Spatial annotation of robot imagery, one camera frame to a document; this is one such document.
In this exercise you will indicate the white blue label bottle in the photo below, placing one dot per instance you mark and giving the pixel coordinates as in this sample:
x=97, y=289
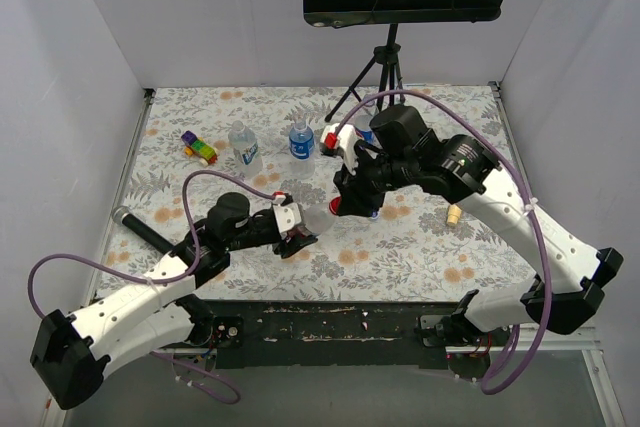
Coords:
x=244, y=144

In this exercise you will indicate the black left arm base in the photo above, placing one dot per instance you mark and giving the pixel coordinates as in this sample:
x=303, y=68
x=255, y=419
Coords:
x=227, y=332

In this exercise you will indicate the red label clear bottle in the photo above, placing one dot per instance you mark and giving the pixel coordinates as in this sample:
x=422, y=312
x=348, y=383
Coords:
x=317, y=220

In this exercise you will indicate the cream toy microphone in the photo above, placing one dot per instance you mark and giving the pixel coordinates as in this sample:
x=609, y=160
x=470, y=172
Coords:
x=453, y=215

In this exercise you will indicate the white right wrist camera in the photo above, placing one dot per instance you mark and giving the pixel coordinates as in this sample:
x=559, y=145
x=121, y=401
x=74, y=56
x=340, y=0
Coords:
x=342, y=143

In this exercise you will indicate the colourful toy block car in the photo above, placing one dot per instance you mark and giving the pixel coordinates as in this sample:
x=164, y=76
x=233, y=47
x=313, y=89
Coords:
x=194, y=146

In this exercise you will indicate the red bottle cap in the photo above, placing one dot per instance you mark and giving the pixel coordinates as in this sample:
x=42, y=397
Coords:
x=334, y=205

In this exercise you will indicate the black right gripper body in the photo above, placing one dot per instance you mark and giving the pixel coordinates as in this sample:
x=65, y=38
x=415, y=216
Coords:
x=357, y=187

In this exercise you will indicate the Pepsi label clear bottle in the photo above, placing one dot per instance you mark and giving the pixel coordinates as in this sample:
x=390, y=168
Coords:
x=362, y=125

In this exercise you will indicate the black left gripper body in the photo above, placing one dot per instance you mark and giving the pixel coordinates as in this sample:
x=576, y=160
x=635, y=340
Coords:
x=288, y=239

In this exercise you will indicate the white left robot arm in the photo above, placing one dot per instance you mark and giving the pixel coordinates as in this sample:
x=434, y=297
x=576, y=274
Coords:
x=74, y=353

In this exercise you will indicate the floral tablecloth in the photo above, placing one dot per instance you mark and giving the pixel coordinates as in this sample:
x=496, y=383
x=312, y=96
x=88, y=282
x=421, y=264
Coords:
x=407, y=254

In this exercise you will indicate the blue label water bottle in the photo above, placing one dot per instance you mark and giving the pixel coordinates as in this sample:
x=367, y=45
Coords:
x=301, y=147

